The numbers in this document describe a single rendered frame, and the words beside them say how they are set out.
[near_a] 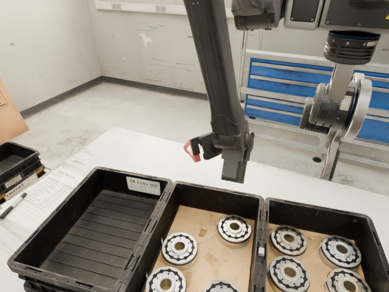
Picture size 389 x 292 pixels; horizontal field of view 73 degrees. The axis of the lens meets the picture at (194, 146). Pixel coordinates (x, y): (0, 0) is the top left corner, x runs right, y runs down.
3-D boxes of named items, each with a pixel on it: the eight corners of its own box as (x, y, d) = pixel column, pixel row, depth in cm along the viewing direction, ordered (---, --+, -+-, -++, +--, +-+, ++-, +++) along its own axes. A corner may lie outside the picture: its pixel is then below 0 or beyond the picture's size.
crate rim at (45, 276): (96, 170, 96) (95, 165, 95) (174, 184, 90) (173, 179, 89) (6, 270, 64) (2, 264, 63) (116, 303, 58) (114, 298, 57)
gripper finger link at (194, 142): (199, 153, 81) (219, 154, 74) (180, 161, 77) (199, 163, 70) (194, 132, 80) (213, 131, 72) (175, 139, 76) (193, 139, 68)
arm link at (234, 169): (251, 128, 56) (213, 125, 59) (242, 182, 54) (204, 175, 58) (260, 141, 67) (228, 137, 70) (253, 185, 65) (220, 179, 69)
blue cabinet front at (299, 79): (243, 114, 262) (250, 57, 231) (321, 129, 237) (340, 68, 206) (243, 115, 260) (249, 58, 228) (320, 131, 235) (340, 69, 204)
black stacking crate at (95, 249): (102, 190, 102) (96, 167, 95) (175, 204, 95) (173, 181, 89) (22, 289, 70) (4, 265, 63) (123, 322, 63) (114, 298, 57)
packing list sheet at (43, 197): (58, 165, 132) (57, 165, 131) (93, 178, 124) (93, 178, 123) (-8, 211, 107) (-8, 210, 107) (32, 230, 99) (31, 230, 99)
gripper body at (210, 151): (228, 148, 77) (247, 149, 71) (202, 160, 72) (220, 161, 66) (223, 127, 76) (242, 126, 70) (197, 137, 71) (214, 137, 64)
